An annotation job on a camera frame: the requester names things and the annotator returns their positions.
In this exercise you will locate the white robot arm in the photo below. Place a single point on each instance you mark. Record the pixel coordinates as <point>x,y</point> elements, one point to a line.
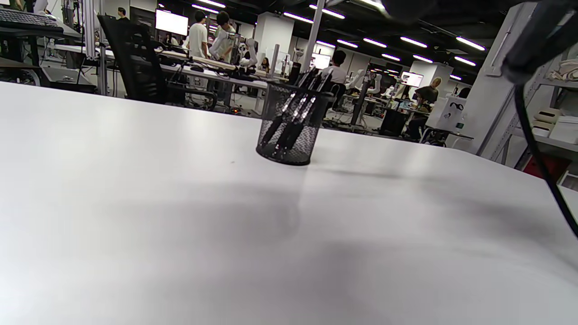
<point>248,52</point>
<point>361,81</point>

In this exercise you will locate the grey metal shelf rack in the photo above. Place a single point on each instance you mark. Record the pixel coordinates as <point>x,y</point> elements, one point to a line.
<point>555,142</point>

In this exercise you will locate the cream stacked trays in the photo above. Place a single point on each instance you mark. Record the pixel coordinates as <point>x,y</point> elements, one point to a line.
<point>544,119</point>

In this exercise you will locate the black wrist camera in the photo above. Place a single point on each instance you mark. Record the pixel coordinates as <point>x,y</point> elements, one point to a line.
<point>533,40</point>

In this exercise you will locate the white box black mark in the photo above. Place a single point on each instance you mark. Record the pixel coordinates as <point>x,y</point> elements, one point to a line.
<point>451,115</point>

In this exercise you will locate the black mesh office chair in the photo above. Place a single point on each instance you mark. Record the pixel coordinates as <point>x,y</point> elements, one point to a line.
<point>135,63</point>

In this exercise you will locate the lit computer monitor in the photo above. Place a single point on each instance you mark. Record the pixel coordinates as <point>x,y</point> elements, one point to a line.
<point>412,79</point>
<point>321,61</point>

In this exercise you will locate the black keyboard stand tray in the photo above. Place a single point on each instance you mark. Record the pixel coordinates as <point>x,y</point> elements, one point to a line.
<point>40,32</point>

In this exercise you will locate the black click pen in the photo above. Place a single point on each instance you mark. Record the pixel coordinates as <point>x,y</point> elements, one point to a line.
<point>310,103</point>
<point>273,131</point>
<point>289,133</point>

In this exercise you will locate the lit white wall screen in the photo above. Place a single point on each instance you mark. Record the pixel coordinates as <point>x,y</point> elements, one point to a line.
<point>171,22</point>

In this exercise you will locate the rows of ceiling light strips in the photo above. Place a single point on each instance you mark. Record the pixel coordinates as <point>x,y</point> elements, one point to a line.
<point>469,44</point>

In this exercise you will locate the black keyboard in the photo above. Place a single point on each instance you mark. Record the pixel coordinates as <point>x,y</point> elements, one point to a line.
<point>27,19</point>

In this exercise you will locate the red box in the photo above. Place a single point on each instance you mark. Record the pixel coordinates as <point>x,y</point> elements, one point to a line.
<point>546,167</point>

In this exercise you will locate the black mesh pen holder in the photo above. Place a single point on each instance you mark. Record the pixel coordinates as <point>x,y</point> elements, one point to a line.
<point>289,149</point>

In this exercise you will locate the person's left hand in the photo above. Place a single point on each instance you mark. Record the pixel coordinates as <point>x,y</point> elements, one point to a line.
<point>408,9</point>

